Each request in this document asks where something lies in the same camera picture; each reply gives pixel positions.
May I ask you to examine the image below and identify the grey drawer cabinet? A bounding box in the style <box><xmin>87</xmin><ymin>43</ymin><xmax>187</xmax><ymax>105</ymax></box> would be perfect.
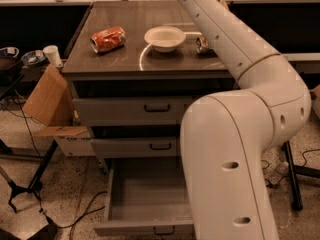
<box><xmin>61</xmin><ymin>0</ymin><xmax>241</xmax><ymax>172</ymax></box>

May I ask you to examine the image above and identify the crushed orange soda can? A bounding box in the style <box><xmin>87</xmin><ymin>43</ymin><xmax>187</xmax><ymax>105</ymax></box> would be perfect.
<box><xmin>90</xmin><ymin>26</ymin><xmax>126</xmax><ymax>53</ymax></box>

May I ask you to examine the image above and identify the clear plastic bottle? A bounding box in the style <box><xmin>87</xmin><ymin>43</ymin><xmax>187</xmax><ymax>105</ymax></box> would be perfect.
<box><xmin>275</xmin><ymin>162</ymin><xmax>289</xmax><ymax>184</ymax></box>

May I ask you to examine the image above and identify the blue bowl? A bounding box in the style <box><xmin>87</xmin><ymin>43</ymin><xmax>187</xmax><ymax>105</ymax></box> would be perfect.
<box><xmin>22</xmin><ymin>50</ymin><xmax>46</xmax><ymax>67</ymax></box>

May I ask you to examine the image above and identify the grey top drawer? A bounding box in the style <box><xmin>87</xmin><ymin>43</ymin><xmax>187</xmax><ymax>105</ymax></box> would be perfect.
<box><xmin>73</xmin><ymin>78</ymin><xmax>233</xmax><ymax>127</ymax></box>

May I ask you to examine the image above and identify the black tripod stand left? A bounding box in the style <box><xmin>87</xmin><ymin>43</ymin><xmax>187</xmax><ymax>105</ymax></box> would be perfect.
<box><xmin>0</xmin><ymin>140</ymin><xmax>58</xmax><ymax>212</ymax></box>

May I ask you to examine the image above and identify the brown cardboard box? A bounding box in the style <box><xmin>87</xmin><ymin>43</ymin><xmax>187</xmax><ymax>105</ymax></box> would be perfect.
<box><xmin>23</xmin><ymin>65</ymin><xmax>95</xmax><ymax>156</ymax></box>

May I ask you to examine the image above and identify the black power adapter cable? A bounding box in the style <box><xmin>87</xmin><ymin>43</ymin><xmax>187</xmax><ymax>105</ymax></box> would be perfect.
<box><xmin>261</xmin><ymin>159</ymin><xmax>279</xmax><ymax>190</ymax></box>

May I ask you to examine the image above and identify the white paper cup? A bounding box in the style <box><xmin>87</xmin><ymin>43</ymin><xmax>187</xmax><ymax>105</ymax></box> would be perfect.
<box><xmin>43</xmin><ymin>45</ymin><xmax>63</xmax><ymax>67</ymax></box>

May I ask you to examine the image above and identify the crushed gold can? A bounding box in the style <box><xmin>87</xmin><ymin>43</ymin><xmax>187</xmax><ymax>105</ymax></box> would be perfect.
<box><xmin>196</xmin><ymin>35</ymin><xmax>213</xmax><ymax>54</ymax></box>

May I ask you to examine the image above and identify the grey bottom drawer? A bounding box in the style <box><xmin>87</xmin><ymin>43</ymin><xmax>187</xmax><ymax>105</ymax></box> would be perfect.
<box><xmin>94</xmin><ymin>157</ymin><xmax>194</xmax><ymax>237</ymax></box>

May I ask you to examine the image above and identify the dark bowl far left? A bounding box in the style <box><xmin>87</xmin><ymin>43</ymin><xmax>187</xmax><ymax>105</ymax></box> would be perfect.
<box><xmin>0</xmin><ymin>47</ymin><xmax>23</xmax><ymax>71</ymax></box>

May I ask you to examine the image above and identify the black stand leg right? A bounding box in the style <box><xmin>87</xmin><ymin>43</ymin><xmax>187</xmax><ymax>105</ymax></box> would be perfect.
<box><xmin>282</xmin><ymin>141</ymin><xmax>320</xmax><ymax>211</ymax></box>

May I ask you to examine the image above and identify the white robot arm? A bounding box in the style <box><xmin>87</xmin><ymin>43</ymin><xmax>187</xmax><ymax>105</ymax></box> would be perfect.
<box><xmin>178</xmin><ymin>0</ymin><xmax>311</xmax><ymax>240</ymax></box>

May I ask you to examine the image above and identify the white paper bowl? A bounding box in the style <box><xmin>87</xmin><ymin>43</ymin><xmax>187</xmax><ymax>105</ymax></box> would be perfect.
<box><xmin>144</xmin><ymin>26</ymin><xmax>186</xmax><ymax>53</ymax></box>

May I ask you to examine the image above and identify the black floor cable left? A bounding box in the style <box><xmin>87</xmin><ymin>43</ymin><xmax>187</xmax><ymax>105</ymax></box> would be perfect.
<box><xmin>38</xmin><ymin>191</ymin><xmax>108</xmax><ymax>240</ymax></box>

